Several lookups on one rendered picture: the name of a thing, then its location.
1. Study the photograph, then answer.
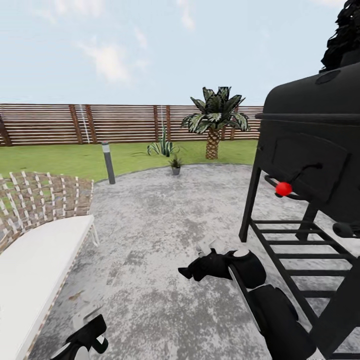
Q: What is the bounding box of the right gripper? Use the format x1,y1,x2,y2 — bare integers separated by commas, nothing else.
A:
178,248,220,282

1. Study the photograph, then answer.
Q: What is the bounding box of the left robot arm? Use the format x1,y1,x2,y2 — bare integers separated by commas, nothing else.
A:
50,299,107,360

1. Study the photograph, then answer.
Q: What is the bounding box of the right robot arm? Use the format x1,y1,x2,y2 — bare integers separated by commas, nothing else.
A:
178,233,326,360

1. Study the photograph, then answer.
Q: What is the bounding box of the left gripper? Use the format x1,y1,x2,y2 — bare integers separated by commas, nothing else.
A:
65,314,107,346

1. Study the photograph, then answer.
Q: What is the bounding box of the insectifuge atomizer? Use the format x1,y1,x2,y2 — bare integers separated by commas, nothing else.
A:
92,334,109,354

